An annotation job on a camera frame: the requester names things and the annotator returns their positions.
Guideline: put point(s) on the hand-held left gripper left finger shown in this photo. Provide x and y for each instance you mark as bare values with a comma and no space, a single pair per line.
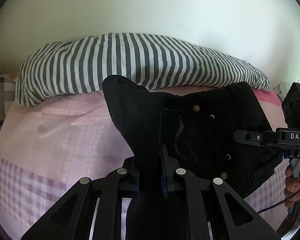
137,180

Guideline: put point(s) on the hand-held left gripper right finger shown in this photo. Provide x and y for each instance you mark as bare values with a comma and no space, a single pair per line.
164,180

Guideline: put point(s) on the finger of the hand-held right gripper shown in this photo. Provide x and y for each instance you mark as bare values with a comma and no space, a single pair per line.
250,137

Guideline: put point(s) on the black pants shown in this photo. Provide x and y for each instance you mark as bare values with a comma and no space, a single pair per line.
215,135

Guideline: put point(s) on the person's right hand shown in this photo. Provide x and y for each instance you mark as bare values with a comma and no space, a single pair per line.
293,187

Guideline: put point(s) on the pink and purple plaid bedsheet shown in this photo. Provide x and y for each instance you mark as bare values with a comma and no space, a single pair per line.
65,135

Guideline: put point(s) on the grey white striped pillow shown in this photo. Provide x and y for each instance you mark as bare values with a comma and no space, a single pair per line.
115,60

